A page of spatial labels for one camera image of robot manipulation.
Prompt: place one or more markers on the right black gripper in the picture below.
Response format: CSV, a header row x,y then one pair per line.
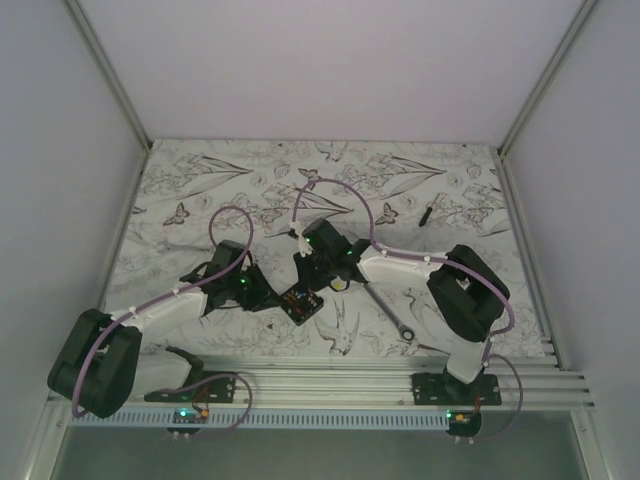
x,y
304,278

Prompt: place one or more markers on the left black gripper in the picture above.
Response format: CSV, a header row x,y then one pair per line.
x,y
264,296

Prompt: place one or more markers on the black fuse box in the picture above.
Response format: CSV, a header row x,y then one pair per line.
x,y
300,303

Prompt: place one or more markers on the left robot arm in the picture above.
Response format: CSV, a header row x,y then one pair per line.
x,y
102,363

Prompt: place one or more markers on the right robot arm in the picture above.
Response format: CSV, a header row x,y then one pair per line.
x,y
470,297

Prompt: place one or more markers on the floral patterned mat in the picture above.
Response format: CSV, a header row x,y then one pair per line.
x,y
196,192

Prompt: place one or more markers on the silver ratchet wrench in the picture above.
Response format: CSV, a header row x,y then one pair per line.
x,y
405,332

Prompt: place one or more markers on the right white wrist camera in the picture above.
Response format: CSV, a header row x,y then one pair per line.
x,y
304,246

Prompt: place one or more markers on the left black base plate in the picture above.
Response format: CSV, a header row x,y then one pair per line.
x,y
201,388

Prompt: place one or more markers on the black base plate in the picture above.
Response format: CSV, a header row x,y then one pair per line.
x,y
201,388
442,389

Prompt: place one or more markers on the aluminium rail frame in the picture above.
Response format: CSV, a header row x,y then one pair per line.
x,y
368,382

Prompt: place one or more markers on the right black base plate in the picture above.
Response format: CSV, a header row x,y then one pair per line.
x,y
442,389

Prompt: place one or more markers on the grey slotted cable duct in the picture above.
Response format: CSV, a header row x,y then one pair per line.
x,y
263,418

